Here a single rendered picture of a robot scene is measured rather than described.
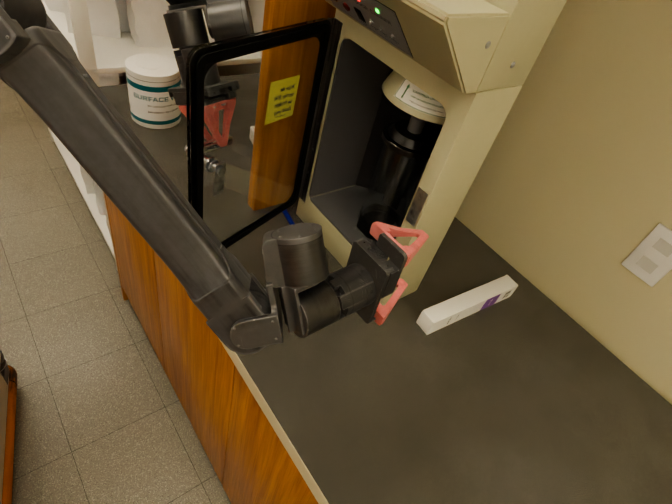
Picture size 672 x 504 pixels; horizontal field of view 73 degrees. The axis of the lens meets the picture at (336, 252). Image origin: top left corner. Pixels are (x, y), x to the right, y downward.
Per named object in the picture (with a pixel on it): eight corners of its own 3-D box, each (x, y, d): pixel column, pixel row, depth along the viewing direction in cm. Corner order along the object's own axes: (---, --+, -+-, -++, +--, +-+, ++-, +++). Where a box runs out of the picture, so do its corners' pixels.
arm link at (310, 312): (278, 331, 55) (303, 349, 51) (267, 280, 53) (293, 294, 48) (323, 310, 59) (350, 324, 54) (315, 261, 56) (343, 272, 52)
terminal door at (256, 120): (297, 202, 103) (333, 17, 76) (192, 269, 83) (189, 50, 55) (294, 200, 103) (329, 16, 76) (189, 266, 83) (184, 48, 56)
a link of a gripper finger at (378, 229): (449, 237, 57) (396, 261, 52) (431, 275, 62) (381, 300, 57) (413, 205, 60) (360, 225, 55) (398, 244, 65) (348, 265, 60)
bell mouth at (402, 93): (430, 72, 88) (440, 43, 84) (498, 118, 79) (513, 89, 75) (361, 80, 78) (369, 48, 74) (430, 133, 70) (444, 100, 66)
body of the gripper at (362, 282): (398, 268, 54) (351, 290, 50) (378, 320, 61) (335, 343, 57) (364, 235, 57) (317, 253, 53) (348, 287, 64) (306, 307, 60)
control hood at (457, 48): (336, 1, 76) (350, -69, 69) (477, 94, 60) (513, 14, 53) (277, 1, 70) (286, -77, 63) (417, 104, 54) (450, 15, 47)
